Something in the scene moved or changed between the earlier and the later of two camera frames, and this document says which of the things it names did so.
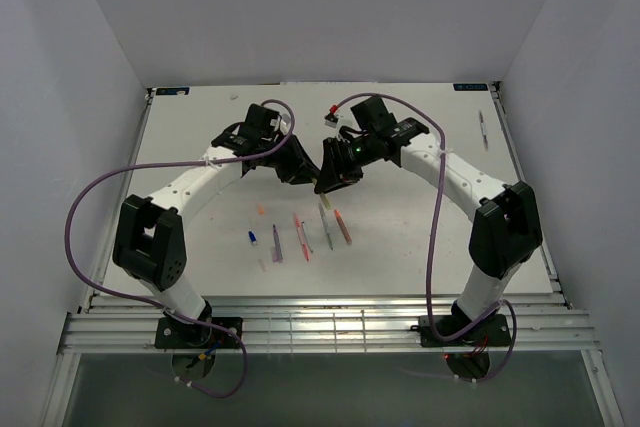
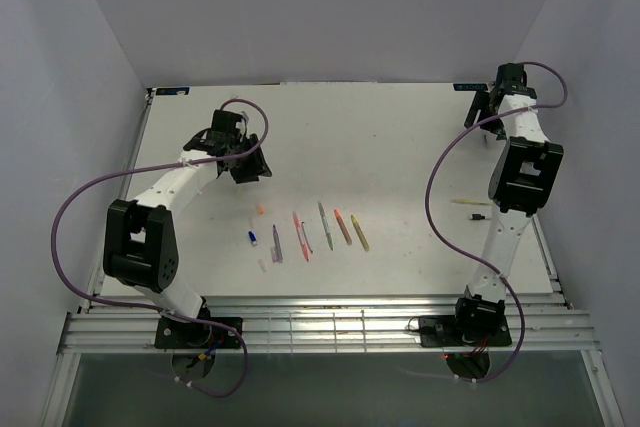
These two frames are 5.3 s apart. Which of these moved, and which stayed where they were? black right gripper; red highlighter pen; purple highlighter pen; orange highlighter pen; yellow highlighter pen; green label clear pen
Moved: yellow highlighter pen; black right gripper
Stayed: orange highlighter pen; green label clear pen; red highlighter pen; purple highlighter pen
